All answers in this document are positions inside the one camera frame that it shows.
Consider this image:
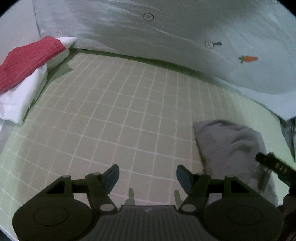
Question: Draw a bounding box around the grey fleece garment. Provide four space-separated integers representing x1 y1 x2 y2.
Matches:
193 120 278 206

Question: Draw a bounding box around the green grid cutting mat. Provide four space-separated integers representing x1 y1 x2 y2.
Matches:
1 51 295 240

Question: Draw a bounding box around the white folded cloth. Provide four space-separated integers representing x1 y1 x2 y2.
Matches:
1 37 76 124

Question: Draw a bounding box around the light green carrot-print sheet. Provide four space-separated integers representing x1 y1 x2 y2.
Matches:
33 1 295 120

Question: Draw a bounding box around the red knitted folded cloth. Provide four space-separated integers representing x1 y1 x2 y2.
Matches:
1 36 66 93

